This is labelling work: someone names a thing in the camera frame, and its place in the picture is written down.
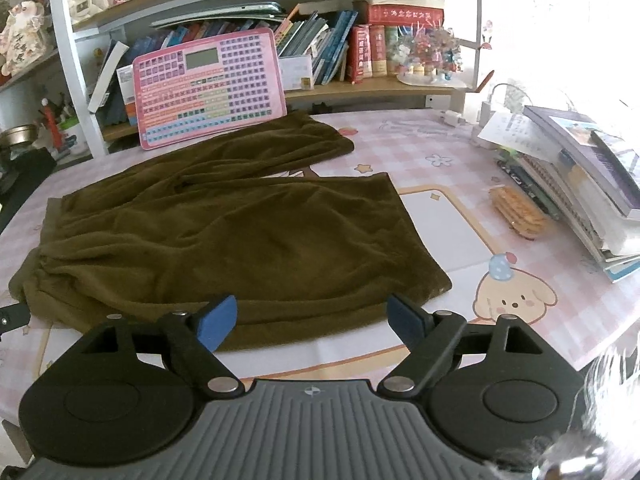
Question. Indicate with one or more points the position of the white jar green lid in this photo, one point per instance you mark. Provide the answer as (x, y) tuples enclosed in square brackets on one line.
[(75, 140)]

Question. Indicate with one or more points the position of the stack of grey books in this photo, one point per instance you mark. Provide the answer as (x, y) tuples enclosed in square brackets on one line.
[(575, 175)]

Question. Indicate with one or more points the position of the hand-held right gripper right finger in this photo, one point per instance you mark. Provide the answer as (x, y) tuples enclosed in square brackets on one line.
[(405, 322)]

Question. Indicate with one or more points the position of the orange snack packet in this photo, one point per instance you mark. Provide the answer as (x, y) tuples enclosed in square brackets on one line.
[(520, 215)]

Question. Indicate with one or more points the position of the white bookshelf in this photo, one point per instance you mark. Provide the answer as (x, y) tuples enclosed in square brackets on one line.
[(75, 70)]

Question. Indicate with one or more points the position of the floral doll figurine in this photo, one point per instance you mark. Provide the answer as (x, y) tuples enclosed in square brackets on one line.
[(22, 35)]

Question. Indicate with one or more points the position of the round metal tin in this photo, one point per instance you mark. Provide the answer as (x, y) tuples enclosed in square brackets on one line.
[(17, 135)]

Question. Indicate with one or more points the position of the pink toy keyboard tablet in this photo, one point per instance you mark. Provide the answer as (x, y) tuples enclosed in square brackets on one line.
[(210, 95)]

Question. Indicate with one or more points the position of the crystal tree ornament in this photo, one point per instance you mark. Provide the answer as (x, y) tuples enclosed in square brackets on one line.
[(425, 55)]

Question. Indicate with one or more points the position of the white charger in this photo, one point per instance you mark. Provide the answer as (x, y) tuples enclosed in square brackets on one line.
[(452, 118)]

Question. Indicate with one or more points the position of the white leaning book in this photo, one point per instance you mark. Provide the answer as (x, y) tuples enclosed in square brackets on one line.
[(107, 75)]

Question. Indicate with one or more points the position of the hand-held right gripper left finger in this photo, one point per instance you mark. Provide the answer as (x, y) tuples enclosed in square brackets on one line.
[(217, 322)]

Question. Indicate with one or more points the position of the grey flat laptop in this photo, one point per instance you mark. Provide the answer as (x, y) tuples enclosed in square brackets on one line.
[(225, 12)]

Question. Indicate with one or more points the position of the grey fur sleeve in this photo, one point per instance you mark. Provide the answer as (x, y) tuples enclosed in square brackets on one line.
[(610, 410)]

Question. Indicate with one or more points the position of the pink checkered desk mat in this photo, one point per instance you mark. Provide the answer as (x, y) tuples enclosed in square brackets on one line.
[(450, 185)]

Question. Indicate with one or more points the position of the red standing book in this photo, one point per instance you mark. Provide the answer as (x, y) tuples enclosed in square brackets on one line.
[(360, 55)]

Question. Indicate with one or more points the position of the row of blue books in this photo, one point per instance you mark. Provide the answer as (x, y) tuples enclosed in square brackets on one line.
[(320, 45)]

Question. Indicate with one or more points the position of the red thick dictionary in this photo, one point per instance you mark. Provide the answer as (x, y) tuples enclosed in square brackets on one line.
[(405, 14)]

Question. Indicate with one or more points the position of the brown pants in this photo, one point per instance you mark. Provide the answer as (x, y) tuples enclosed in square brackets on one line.
[(225, 230)]

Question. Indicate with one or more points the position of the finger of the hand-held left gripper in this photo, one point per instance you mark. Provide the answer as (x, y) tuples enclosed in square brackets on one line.
[(15, 316)]

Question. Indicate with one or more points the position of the white orange blue box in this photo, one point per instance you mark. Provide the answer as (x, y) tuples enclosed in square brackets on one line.
[(127, 95)]

